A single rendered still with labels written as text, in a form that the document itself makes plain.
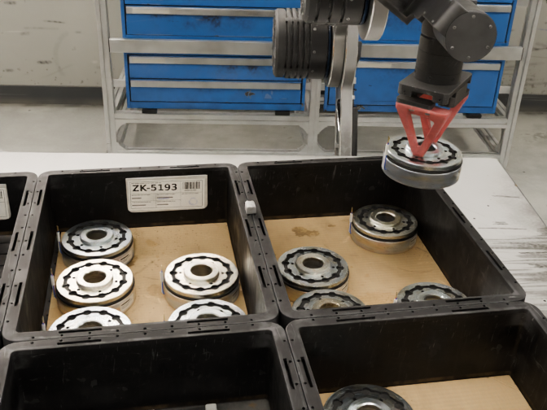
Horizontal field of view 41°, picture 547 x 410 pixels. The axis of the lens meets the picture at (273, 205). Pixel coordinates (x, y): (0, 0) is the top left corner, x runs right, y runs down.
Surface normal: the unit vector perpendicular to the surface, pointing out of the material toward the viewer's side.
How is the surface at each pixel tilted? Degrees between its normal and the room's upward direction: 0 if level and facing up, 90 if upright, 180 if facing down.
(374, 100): 90
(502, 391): 0
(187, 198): 90
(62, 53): 90
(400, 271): 0
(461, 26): 90
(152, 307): 0
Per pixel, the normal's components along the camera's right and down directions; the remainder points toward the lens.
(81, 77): 0.05, 0.49
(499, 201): 0.04, -0.87
